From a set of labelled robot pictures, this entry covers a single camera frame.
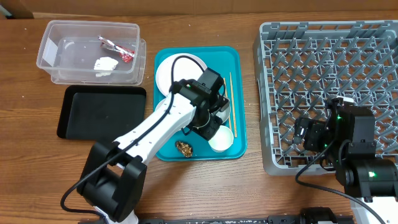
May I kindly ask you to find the grey-blue bowl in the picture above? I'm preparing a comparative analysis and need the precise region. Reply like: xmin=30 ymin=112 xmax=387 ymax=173
xmin=216 ymin=106 xmax=231 ymax=123

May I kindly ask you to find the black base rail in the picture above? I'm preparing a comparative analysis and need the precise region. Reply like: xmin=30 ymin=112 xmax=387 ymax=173
xmin=121 ymin=207 xmax=354 ymax=224

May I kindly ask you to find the teal plastic tray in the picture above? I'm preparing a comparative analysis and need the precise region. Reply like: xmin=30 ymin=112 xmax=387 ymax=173
xmin=154 ymin=46 xmax=248 ymax=162

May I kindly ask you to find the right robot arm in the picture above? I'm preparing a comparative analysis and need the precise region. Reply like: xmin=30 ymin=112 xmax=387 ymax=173
xmin=292 ymin=96 xmax=397 ymax=223

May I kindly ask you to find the clear plastic bin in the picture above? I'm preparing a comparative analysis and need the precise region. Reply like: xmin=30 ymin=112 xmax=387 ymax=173
xmin=36 ymin=20 xmax=146 ymax=86

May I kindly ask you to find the black tray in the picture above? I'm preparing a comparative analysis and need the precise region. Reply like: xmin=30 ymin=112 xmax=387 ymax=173
xmin=57 ymin=85 xmax=146 ymax=141

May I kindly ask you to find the brown food scrap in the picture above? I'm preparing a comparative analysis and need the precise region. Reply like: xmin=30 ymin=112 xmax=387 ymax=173
xmin=175 ymin=141 xmax=193 ymax=157

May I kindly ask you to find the white tissue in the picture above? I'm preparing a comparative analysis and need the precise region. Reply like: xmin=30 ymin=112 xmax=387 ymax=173
xmin=94 ymin=57 xmax=119 ymax=77

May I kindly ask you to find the white cup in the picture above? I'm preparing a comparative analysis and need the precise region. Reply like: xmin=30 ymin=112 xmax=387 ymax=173
xmin=208 ymin=126 xmax=234 ymax=152

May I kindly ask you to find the red silver wrapper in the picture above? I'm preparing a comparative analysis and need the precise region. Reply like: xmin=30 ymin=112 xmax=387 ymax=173
xmin=98 ymin=35 xmax=135 ymax=63

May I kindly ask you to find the pink bowl with crumbs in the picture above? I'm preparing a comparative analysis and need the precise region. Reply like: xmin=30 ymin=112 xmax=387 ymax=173
xmin=154 ymin=98 xmax=166 ymax=111

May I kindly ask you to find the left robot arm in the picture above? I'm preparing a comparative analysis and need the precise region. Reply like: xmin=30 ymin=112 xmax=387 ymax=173
xmin=76 ymin=93 xmax=229 ymax=223

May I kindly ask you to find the grey dishwasher rack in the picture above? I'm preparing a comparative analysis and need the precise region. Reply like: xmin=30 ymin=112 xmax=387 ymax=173
xmin=253 ymin=20 xmax=397 ymax=175

